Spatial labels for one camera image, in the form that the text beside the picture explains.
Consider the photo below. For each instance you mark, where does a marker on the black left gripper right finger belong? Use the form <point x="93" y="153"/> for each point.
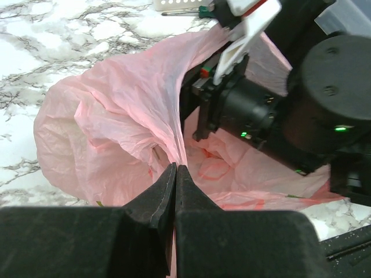
<point x="211" y="242"/>

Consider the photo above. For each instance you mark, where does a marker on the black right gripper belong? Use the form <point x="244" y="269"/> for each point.
<point x="238" y="105"/>

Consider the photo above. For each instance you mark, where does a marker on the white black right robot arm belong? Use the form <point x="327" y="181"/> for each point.
<point x="325" y="116"/>

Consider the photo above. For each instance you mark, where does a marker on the green handled screwdriver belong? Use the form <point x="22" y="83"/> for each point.
<point x="202" y="12"/>

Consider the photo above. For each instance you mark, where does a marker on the white perforated plastic basket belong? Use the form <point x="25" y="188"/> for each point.
<point x="169" y="5"/>

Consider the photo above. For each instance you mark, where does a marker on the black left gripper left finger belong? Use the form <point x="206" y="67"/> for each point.
<point x="134" y="240"/>

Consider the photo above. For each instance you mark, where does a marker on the pink plastic bag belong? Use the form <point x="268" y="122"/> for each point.
<point x="108" y="134"/>

